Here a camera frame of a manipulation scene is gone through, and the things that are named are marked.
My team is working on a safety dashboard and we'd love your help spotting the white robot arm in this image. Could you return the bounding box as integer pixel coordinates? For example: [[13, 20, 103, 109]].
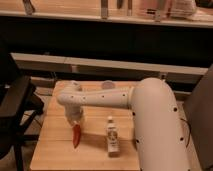
[[57, 78, 190, 171]]

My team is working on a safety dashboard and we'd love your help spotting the grey panel right edge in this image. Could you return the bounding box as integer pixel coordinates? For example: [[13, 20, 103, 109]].
[[184, 64, 213, 171]]

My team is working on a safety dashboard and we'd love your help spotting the red chili pepper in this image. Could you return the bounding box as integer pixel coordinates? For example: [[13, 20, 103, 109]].
[[73, 124, 81, 148]]

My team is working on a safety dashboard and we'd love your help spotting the black chair left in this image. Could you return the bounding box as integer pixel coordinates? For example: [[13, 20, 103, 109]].
[[0, 52, 44, 171]]

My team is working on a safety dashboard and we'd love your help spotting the long white shelf rail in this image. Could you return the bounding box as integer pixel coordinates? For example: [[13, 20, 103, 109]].
[[12, 53, 207, 75]]

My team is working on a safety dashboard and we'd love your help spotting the small grey round disc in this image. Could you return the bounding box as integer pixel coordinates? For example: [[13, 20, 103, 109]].
[[101, 80, 115, 89]]

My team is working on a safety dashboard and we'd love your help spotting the white labelled bottle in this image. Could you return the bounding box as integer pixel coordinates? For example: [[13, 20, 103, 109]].
[[106, 116, 120, 157]]

